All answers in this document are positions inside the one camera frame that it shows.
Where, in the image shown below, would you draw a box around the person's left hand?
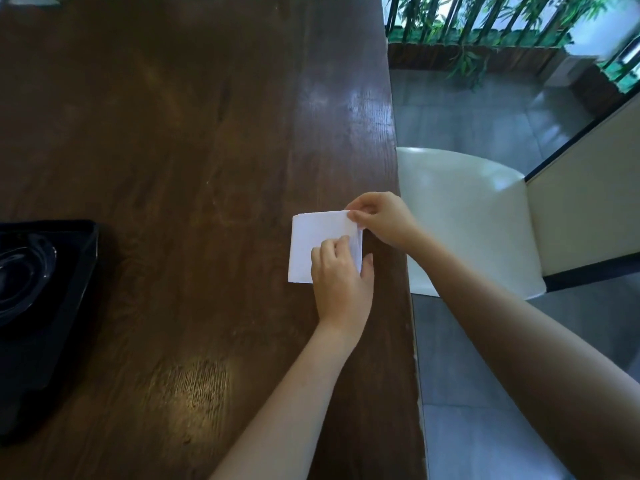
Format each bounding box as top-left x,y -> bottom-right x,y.
310,235 -> 375,341

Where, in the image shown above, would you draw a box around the person's right hand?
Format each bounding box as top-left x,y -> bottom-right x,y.
345,191 -> 422,253

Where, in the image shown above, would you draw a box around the white paper napkin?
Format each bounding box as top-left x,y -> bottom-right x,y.
287,210 -> 364,286

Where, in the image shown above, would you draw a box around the person's right forearm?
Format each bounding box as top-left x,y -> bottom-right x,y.
404,230 -> 640,480

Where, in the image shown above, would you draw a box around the person's left forearm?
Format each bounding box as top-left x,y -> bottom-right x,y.
210,320 -> 362,480

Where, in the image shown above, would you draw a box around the white chair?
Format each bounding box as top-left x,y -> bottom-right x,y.
396,147 -> 547,301

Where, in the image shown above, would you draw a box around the green bamboo plants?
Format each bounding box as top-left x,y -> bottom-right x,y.
389,0 -> 618,91

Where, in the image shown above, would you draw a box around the long wooden planter box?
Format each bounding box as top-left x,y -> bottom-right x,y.
387,41 -> 572,76

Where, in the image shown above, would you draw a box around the small wooden planter box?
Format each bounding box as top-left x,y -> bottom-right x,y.
570,57 -> 640,118

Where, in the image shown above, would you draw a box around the black plastic tray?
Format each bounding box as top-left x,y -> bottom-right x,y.
0,219 -> 100,438

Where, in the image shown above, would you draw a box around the cream partition with black frame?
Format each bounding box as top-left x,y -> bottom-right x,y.
524,92 -> 640,293

